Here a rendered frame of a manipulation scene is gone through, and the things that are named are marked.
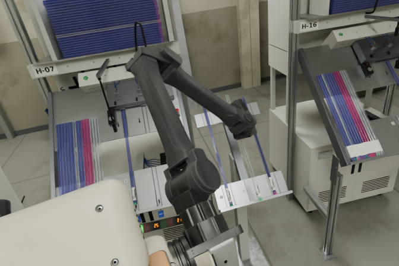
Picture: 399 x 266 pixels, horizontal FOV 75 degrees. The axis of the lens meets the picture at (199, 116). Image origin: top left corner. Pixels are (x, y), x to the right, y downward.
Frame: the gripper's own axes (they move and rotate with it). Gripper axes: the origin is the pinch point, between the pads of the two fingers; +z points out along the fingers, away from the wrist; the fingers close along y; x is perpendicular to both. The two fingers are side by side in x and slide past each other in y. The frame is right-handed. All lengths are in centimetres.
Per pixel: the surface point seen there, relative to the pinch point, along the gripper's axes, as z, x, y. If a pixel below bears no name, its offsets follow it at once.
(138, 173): 18, 3, 50
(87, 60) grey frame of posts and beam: 5, -58, 64
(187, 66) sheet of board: 210, -170, -17
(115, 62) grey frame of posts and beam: 7, -56, 51
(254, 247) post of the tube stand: 81, 58, -9
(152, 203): 19, 18, 46
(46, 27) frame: -10, -69, 77
